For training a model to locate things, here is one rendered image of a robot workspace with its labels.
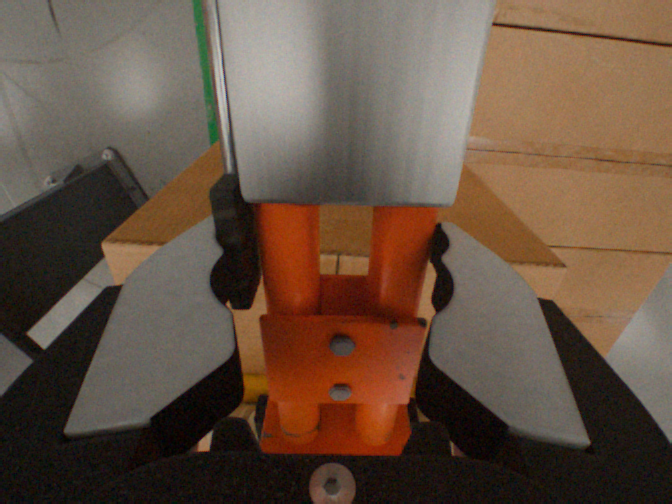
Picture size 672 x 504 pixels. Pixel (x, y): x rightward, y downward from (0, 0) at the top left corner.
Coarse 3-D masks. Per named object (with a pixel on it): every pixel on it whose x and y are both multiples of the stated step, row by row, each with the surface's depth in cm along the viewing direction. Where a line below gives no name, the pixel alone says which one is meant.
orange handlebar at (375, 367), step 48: (288, 240) 11; (384, 240) 11; (432, 240) 12; (288, 288) 12; (336, 288) 15; (384, 288) 12; (288, 336) 13; (336, 336) 12; (384, 336) 13; (288, 384) 14; (336, 384) 14; (384, 384) 14; (288, 432) 17; (384, 432) 17
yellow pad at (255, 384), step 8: (248, 376) 35; (256, 376) 35; (264, 376) 35; (248, 384) 34; (256, 384) 35; (264, 384) 35; (248, 392) 34; (256, 392) 34; (264, 392) 34; (248, 400) 35; (256, 400) 35
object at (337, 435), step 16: (256, 416) 20; (272, 416) 19; (336, 416) 19; (352, 416) 19; (400, 416) 19; (416, 416) 20; (272, 432) 18; (320, 432) 18; (336, 432) 18; (352, 432) 18; (400, 432) 18; (272, 448) 17; (288, 448) 17; (304, 448) 17; (320, 448) 17; (336, 448) 17; (352, 448) 17; (368, 448) 17; (384, 448) 17; (400, 448) 17
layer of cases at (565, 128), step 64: (512, 0) 50; (576, 0) 50; (640, 0) 50; (512, 64) 55; (576, 64) 55; (640, 64) 55; (512, 128) 61; (576, 128) 60; (640, 128) 60; (512, 192) 67; (576, 192) 67; (640, 192) 67; (576, 256) 75; (640, 256) 75; (576, 320) 86
